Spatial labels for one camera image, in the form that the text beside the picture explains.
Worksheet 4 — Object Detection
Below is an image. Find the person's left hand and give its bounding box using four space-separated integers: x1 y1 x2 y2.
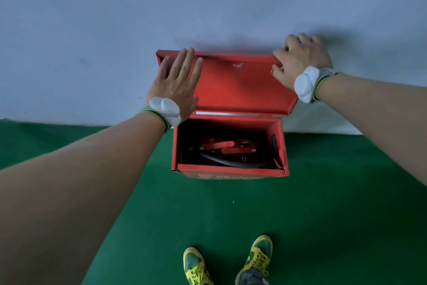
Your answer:
146 48 203 122

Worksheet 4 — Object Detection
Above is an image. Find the yellow green left sneaker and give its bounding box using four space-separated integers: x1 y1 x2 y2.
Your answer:
183 247 215 285

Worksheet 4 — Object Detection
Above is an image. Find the red metal box with lid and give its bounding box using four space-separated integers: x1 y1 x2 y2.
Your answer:
156 49 299 180

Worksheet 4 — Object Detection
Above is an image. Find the red fire extinguisher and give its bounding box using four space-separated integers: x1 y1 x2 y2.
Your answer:
221 139 258 163
199 137 236 163

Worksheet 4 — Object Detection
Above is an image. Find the yellow green sneaker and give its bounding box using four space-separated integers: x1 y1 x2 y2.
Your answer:
183 247 215 285
235 235 273 285

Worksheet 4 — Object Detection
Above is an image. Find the person's left forearm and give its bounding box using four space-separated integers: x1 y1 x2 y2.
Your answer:
0 111 167 285

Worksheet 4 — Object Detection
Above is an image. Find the person's right forearm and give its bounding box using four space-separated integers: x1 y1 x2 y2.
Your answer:
315 73 427 187

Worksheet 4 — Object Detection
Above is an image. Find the yellow green right sneaker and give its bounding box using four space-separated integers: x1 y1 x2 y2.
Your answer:
235 235 273 285

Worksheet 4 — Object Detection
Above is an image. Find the white wrist tracker green band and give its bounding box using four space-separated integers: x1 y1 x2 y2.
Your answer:
294 66 339 104
138 97 182 133

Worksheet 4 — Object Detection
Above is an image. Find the person's right hand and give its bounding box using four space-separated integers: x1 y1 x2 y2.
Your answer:
272 33 333 92

